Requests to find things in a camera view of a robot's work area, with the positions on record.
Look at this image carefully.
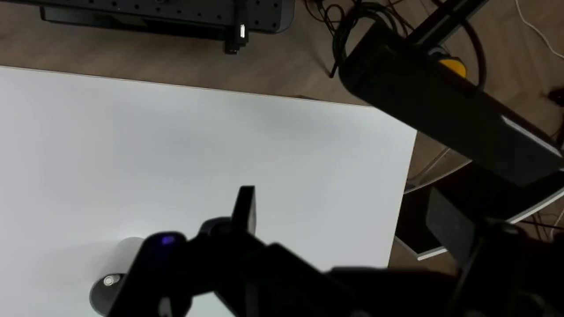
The black stand with cables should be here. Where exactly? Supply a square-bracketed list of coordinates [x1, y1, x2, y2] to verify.
[327, 0, 564, 190]

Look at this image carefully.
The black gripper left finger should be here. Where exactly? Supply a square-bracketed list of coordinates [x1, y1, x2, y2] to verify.
[232, 185, 256, 234]

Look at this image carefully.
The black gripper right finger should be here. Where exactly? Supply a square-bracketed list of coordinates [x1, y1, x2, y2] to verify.
[426, 189, 486, 268]

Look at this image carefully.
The black equipment case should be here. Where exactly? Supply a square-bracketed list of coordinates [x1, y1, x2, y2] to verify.
[36, 0, 293, 55]

